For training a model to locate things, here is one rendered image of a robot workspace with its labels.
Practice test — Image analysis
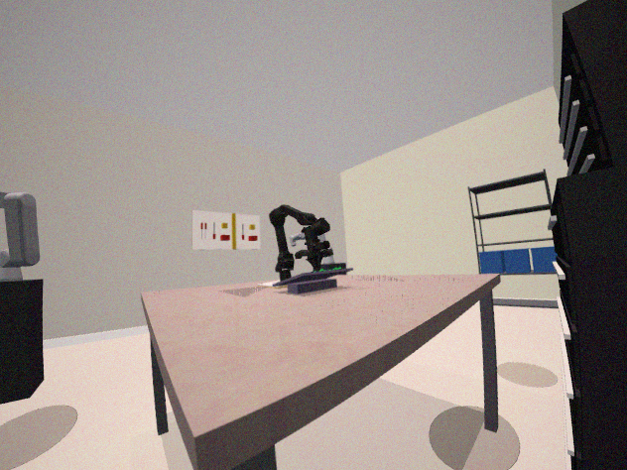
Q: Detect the lavender switch panel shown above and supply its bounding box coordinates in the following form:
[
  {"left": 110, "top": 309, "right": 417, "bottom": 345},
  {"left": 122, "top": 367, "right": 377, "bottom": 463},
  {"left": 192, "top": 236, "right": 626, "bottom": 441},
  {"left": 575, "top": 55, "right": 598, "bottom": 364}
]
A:
[{"left": 272, "top": 268, "right": 354, "bottom": 294}]

